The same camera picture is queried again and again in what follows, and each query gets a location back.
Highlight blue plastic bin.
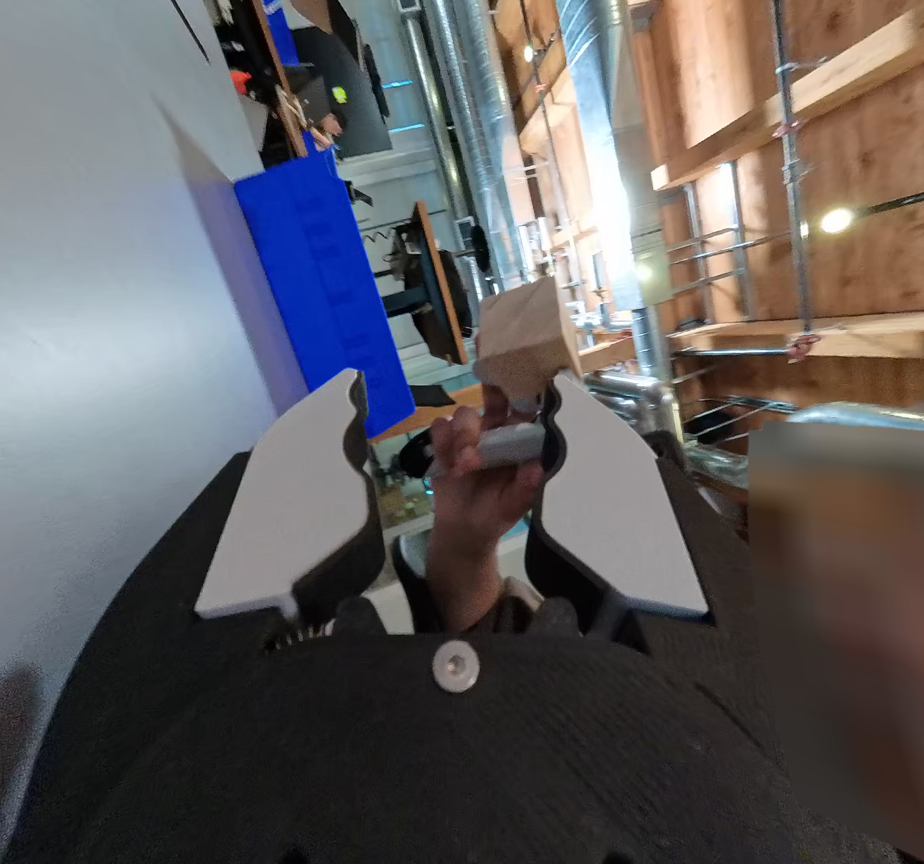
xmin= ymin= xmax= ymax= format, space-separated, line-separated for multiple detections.
xmin=232 ymin=153 xmax=418 ymax=440

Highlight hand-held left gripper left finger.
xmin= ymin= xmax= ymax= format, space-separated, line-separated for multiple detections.
xmin=195 ymin=367 xmax=385 ymax=623

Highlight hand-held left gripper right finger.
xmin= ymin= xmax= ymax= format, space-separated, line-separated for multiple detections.
xmin=526 ymin=373 xmax=710 ymax=637

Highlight small blue bin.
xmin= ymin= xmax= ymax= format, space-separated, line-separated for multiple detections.
xmin=242 ymin=0 xmax=300 ymax=67

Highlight wooden support post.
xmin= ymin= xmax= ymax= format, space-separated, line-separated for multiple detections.
xmin=364 ymin=337 xmax=636 ymax=442

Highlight blue-taped wooden cube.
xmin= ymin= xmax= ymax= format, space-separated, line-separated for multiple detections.
xmin=473 ymin=275 xmax=584 ymax=403

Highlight wooden-top standing desk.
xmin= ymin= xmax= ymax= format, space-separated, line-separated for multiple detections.
xmin=375 ymin=201 xmax=481 ymax=367

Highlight black backpack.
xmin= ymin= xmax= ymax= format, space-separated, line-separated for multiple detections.
xmin=442 ymin=246 xmax=479 ymax=345

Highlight grey desk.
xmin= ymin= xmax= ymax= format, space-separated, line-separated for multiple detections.
xmin=0 ymin=0 xmax=319 ymax=706

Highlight silver ventilation duct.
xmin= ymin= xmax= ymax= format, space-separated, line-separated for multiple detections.
xmin=433 ymin=0 xmax=539 ymax=280
xmin=545 ymin=0 xmax=654 ymax=374

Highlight person's right hand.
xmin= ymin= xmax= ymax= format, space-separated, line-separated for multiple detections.
xmin=426 ymin=382 xmax=546 ymax=576

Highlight silver insulated pipes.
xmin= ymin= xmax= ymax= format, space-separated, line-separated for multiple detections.
xmin=585 ymin=369 xmax=924 ymax=478

